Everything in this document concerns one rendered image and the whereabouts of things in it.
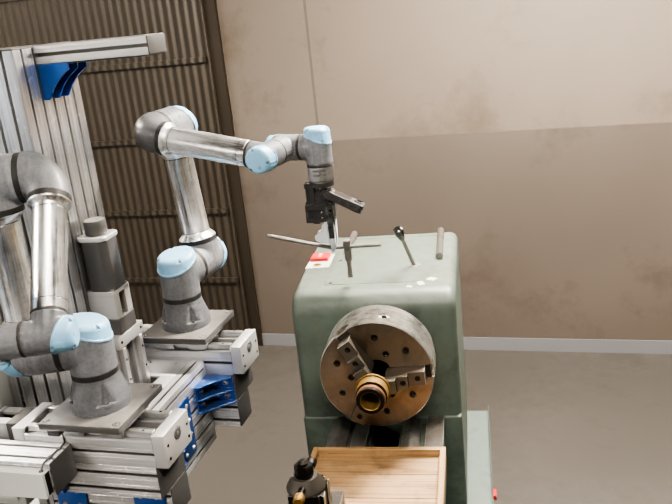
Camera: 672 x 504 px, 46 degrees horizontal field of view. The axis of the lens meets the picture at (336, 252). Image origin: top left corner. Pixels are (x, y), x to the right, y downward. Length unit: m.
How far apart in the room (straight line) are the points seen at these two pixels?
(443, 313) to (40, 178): 1.12
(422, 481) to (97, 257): 1.03
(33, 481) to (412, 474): 0.93
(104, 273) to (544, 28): 2.83
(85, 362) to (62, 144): 0.59
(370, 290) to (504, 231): 2.31
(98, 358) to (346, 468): 0.70
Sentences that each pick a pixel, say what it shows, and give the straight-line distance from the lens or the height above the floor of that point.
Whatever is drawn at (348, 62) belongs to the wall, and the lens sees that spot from 4.47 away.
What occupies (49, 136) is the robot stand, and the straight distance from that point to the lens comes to 2.14.
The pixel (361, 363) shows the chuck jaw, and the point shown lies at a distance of 2.09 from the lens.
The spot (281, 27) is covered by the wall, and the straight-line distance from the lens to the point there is 4.56.
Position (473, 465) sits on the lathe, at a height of 0.54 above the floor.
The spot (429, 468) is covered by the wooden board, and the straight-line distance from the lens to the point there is 2.12.
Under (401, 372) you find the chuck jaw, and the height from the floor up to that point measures 1.10.
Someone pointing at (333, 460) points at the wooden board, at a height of 0.88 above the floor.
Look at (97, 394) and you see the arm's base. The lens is 2.01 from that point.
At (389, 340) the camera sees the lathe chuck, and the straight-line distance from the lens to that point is 2.12.
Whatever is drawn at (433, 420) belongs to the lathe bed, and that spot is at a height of 0.86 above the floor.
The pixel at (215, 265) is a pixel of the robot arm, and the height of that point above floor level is 1.31.
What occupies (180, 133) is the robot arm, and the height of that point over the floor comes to 1.75.
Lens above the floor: 2.06
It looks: 18 degrees down
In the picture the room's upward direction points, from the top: 6 degrees counter-clockwise
